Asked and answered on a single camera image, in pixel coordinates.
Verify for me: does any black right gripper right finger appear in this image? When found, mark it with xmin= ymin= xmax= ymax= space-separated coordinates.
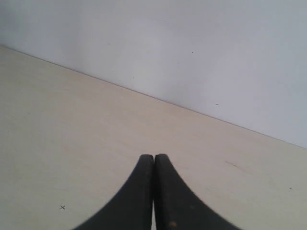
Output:
xmin=154 ymin=154 xmax=238 ymax=230

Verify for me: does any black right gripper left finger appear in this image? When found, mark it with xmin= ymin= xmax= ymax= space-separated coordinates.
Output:
xmin=76 ymin=154 xmax=154 ymax=230

